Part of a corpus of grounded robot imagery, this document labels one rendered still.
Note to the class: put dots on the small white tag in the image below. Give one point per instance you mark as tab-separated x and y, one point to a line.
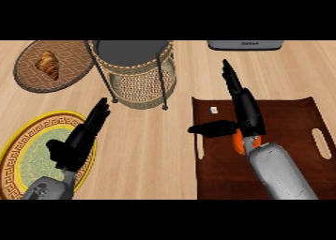
213	109

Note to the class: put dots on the orange squash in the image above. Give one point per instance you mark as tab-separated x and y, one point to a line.
238	144

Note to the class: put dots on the croissant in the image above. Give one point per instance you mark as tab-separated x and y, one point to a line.
48	65

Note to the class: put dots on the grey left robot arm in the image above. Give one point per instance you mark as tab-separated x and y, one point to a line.
51	187

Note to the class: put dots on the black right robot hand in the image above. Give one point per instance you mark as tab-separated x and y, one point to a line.
247	112

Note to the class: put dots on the yellow rimmed patterned plate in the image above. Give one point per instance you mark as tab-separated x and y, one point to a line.
27	156

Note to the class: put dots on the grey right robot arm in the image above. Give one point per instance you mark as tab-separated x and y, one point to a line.
278	170

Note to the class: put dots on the brown patterned oval placemat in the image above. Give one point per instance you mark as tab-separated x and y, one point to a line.
31	75

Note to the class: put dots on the wicker tiered basket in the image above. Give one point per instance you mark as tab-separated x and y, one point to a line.
136	73

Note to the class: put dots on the dark brown wooden tray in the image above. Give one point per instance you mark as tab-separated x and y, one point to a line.
294	131

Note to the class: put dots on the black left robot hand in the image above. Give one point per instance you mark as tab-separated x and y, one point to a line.
80	137

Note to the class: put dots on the grey appliance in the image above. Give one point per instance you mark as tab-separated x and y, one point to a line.
246	45

